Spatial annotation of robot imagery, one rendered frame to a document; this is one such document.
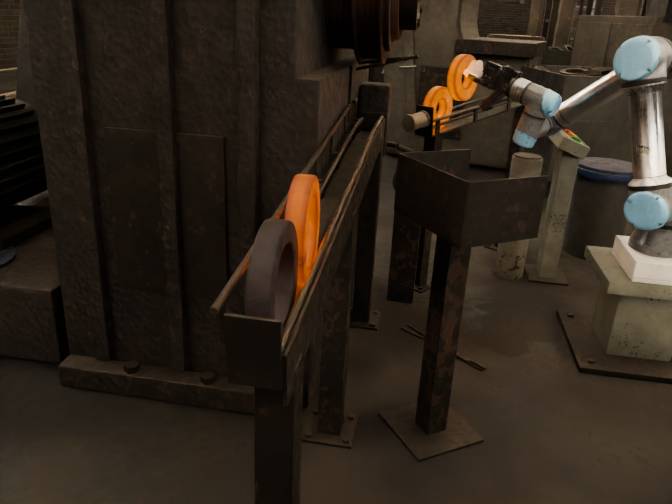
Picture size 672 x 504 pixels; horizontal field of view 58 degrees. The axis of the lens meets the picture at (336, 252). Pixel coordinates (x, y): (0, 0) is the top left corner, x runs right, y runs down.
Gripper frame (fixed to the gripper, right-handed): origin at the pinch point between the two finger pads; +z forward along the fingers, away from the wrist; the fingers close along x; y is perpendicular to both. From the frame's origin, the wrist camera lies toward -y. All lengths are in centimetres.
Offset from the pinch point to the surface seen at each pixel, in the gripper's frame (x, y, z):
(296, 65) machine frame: 93, 9, -12
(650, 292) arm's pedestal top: 3, -35, -87
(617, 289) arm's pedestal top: 9, -37, -79
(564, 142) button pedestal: -38, -17, -30
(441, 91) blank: 0.4, -9.3, 5.8
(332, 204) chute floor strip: 94, -15, -32
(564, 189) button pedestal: -46, -36, -35
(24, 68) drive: 97, -41, 120
